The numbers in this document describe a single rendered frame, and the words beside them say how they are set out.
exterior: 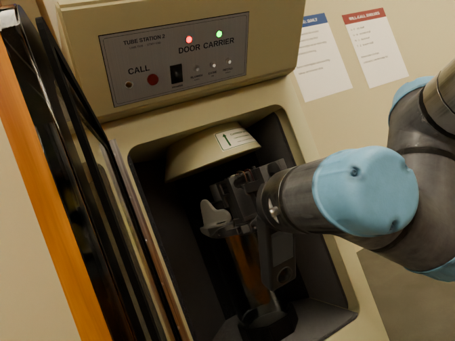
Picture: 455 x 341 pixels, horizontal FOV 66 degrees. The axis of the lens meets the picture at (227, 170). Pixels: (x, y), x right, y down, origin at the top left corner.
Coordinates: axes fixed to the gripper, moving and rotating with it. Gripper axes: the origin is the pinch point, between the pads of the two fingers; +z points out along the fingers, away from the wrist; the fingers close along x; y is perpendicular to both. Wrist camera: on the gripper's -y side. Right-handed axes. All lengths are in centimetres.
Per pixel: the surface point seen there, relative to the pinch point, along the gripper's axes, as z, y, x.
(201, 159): -7.4, 11.2, 3.8
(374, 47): 33, 33, -88
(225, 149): -8.5, 11.4, 0.0
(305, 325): -4.5, -19.9, -4.0
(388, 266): 12.4, -27.5, -39.5
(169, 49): -17.5, 24.2, 6.3
